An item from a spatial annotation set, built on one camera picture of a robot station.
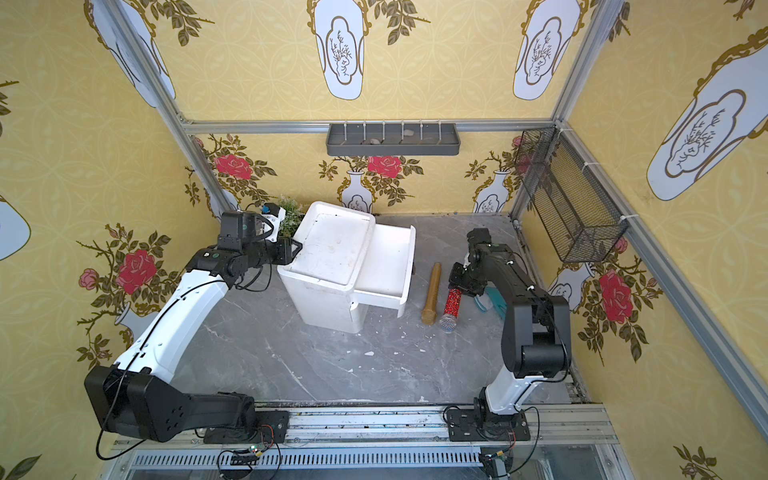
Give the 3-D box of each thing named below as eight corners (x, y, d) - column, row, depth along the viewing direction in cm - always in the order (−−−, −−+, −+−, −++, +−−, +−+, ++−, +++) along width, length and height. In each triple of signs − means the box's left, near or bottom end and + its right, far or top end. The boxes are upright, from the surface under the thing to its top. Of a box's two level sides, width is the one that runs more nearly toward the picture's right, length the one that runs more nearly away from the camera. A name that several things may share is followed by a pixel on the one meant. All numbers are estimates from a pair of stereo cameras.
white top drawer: (358, 329, 93) (350, 291, 76) (380, 264, 109) (377, 220, 92) (402, 340, 91) (404, 303, 73) (417, 271, 107) (422, 228, 90)
